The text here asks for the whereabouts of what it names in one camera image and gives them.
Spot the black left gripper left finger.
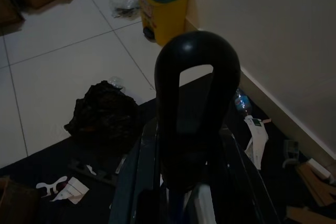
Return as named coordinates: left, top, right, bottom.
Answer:
left=108, top=118, right=163, bottom=224

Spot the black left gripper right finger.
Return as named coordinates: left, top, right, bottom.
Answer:
left=207, top=129, right=281, bottom=224

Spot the black loop broom handle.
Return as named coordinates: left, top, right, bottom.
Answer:
left=154, top=30, right=243, bottom=224

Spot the black floor mat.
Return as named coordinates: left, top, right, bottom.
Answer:
left=0, top=76, right=336, bottom=224

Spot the white paper packaging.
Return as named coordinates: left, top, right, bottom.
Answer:
left=243, top=115, right=270, bottom=170

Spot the grey plastic item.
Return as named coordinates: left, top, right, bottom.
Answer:
left=281, top=139, right=300, bottom=169

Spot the black crumpled garbage bag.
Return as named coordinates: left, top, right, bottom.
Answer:
left=64, top=83, right=140, bottom=154

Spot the small white carton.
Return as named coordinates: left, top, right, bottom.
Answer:
left=50, top=176, right=90, bottom=205

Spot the flat brown cardboard piece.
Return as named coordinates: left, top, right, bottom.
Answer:
left=296, top=161, right=336, bottom=207

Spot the small white box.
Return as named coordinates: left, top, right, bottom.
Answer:
left=306, top=157, right=332, bottom=180

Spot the plastic bottle with blue label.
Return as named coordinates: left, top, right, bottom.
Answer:
left=233, top=87, right=254, bottom=116

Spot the white cut-out card piece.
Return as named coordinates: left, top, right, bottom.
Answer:
left=36, top=176, right=68, bottom=198

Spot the clear empty plastic bottle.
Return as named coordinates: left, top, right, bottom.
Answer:
left=108, top=76, right=127, bottom=90

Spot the open brown cardboard box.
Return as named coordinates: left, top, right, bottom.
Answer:
left=0, top=175, right=40, bottom=224

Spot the yellow pedal bin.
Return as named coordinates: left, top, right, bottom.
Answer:
left=133, top=0, right=193, bottom=48

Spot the clear crumpled plastic bag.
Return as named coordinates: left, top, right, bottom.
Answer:
left=108, top=0, right=141, bottom=20

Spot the dark wooden cabinet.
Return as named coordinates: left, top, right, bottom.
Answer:
left=0, top=0, right=25, bottom=28

